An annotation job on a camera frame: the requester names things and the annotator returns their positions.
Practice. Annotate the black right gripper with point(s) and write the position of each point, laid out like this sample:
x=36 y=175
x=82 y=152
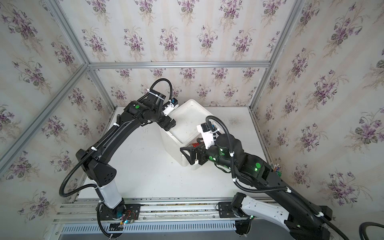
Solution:
x=201 y=150

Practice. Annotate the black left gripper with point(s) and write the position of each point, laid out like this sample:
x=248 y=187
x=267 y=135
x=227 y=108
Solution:
x=164 y=123

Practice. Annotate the white plastic drawer cabinet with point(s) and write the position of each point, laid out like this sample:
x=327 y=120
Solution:
x=187 y=116

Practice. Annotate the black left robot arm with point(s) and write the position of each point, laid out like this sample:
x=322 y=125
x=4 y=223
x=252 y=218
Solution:
x=152 y=107

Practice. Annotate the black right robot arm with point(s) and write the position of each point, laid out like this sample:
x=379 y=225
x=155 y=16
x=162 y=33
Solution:
x=263 y=194

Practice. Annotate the pink pen cup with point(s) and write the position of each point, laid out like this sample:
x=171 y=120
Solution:
x=277 y=168

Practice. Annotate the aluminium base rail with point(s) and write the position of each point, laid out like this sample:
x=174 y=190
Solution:
x=159 y=215

